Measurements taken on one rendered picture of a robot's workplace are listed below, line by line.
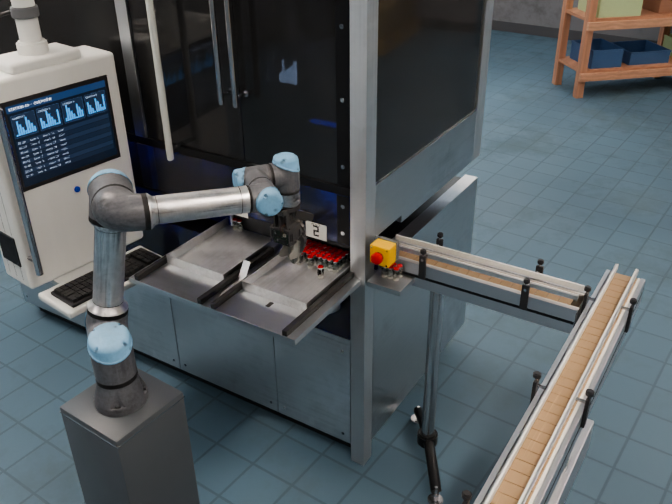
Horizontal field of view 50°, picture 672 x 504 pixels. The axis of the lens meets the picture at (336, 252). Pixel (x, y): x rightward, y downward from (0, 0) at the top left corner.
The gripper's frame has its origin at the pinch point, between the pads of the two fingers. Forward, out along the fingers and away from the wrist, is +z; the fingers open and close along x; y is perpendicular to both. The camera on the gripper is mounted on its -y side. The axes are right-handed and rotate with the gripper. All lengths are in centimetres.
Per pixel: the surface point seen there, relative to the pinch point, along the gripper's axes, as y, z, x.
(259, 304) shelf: 6.5, 17.1, -10.3
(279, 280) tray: -8.4, 16.9, -13.1
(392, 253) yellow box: -25.6, 4.6, 21.0
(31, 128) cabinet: 19, -32, -91
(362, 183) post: -23.5, -19.0, 10.7
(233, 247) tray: -18.3, 16.9, -41.2
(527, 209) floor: -278, 105, -9
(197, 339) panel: -23, 74, -71
